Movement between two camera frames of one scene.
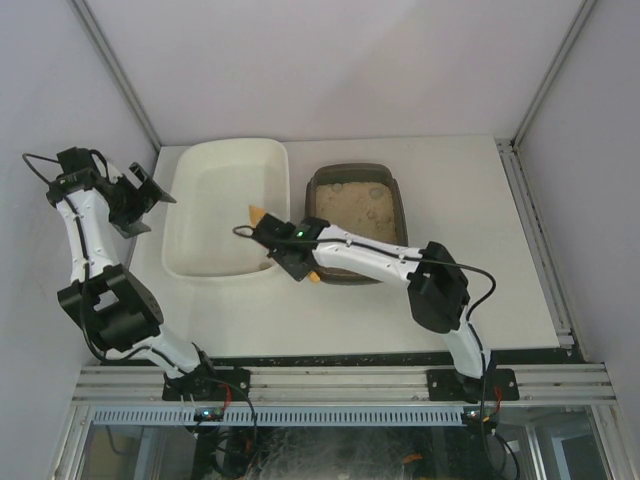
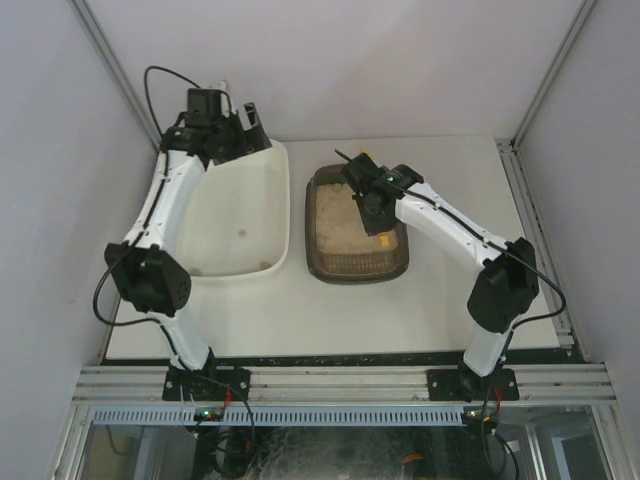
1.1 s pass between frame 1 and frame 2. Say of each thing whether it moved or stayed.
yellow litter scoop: moved
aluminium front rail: stayed
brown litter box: stayed
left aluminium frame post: stayed
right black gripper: moved
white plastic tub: stayed
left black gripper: moved
